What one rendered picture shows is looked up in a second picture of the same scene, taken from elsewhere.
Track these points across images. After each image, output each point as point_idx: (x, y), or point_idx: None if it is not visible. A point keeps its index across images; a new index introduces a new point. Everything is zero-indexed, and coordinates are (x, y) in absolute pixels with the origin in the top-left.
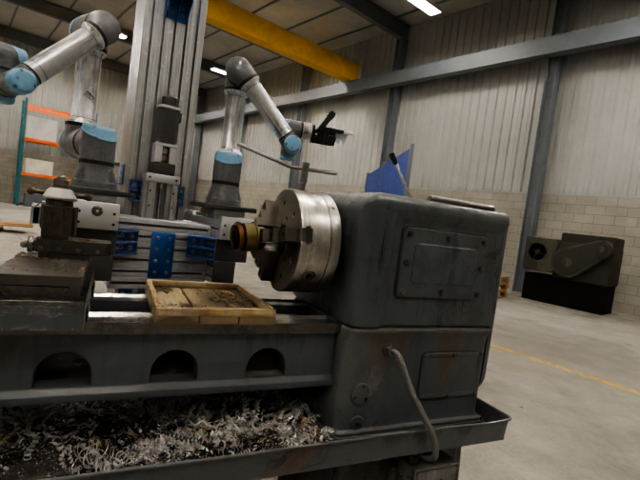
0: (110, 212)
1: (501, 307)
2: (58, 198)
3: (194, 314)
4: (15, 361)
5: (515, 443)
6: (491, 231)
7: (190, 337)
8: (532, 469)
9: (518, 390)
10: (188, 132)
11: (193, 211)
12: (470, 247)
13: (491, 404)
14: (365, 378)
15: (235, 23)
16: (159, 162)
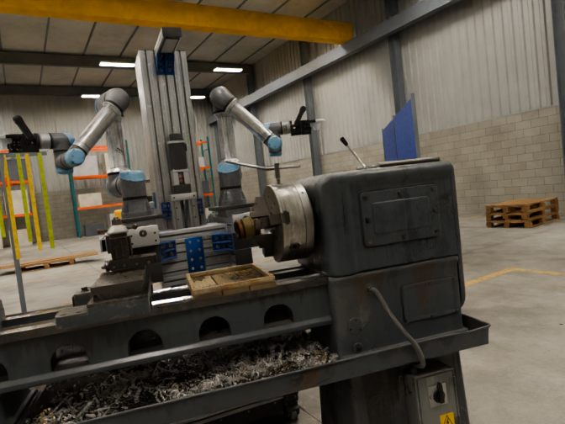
0: (152, 232)
1: (551, 230)
2: (117, 232)
3: (218, 289)
4: (116, 340)
5: (550, 356)
6: (438, 177)
7: (220, 306)
8: (564, 375)
9: (560, 310)
10: (194, 156)
11: (213, 214)
12: (421, 194)
13: (529, 326)
14: (356, 314)
15: (224, 23)
16: (178, 185)
